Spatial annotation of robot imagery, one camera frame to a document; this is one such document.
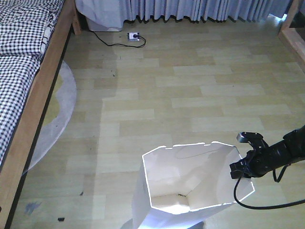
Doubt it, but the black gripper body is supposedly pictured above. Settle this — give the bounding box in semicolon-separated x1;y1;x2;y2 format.
230;141;291;179

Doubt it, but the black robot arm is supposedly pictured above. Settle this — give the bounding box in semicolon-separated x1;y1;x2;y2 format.
230;127;305;179

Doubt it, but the black power cord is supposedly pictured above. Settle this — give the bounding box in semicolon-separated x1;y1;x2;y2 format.
81;29;146;48

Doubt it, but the wooden bed frame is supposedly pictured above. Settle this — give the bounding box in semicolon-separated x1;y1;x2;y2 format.
0;0;81;229

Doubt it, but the grey round rug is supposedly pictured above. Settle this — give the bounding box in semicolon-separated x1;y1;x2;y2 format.
22;62;77;175

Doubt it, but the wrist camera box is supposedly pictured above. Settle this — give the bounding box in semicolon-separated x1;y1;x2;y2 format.
236;132;263;143

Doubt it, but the wooden desk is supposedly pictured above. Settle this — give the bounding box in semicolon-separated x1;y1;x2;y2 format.
278;0;305;72

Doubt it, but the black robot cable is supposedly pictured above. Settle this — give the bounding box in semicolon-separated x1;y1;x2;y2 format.
233;164;305;210

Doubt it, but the black white checkered bedding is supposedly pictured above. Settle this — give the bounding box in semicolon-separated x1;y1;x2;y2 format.
0;0;64;164

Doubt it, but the floor power socket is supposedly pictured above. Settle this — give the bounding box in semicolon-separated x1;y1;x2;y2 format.
127;32;140;42

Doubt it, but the white curtain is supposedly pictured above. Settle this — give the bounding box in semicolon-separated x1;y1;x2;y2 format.
75;0;292;31

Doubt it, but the white trash bin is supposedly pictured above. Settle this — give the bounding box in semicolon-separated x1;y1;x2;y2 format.
132;141;255;229

